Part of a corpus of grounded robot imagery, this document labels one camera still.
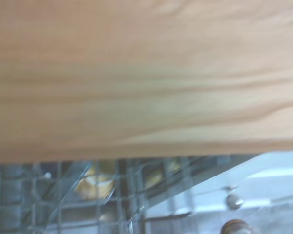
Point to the silver cabinet knob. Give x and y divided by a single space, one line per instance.
234 201

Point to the yellow cup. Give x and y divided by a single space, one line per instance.
97 185

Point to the white drawer front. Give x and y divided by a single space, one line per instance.
271 168

